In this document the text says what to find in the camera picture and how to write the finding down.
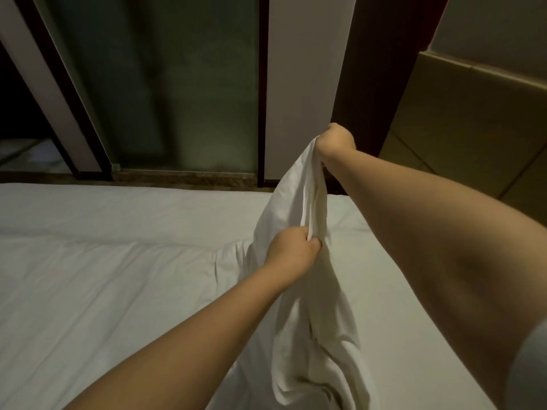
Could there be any person's right hand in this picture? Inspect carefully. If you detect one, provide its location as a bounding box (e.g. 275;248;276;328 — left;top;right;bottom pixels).
315;122;358;174

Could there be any white bed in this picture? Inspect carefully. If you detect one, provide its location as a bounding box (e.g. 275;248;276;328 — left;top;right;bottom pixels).
0;182;497;410

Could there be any person's left forearm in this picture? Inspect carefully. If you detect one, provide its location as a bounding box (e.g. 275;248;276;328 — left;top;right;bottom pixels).
64;264;296;410

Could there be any person's right forearm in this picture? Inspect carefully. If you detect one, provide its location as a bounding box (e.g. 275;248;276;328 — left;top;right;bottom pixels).
329;147;547;407

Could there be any white duvet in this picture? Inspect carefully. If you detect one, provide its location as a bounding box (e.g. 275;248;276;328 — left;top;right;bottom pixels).
0;235;258;410

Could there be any tan padded headboard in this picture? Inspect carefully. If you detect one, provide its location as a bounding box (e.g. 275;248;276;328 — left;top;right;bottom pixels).
378;50;547;227

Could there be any person's white printed shirt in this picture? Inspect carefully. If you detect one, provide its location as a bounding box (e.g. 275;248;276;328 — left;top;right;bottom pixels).
504;315;547;410

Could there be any person's left hand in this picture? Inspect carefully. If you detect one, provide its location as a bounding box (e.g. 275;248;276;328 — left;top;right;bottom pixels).
265;225;323;282

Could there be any dark wooden wall panel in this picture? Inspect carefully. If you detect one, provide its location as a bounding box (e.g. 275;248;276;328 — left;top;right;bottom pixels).
330;0;451;195

